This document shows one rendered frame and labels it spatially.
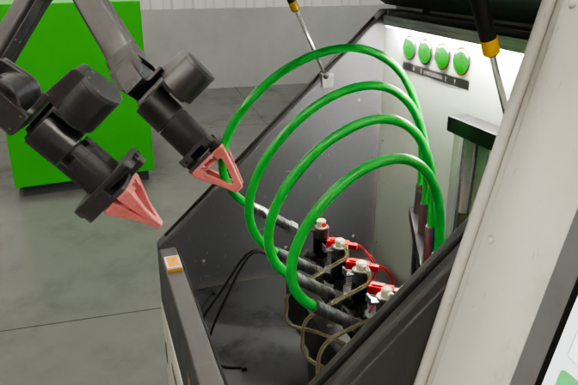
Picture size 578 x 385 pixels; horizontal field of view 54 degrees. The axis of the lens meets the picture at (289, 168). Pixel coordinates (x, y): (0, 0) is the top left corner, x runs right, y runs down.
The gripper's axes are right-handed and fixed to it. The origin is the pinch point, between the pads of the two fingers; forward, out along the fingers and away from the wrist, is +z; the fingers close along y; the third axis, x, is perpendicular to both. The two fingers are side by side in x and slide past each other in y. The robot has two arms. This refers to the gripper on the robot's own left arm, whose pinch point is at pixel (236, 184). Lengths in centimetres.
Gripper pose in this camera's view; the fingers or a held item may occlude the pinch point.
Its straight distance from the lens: 93.8
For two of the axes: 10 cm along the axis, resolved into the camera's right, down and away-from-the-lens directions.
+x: -7.1, 7.0, 0.5
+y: -0.6, -1.3, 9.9
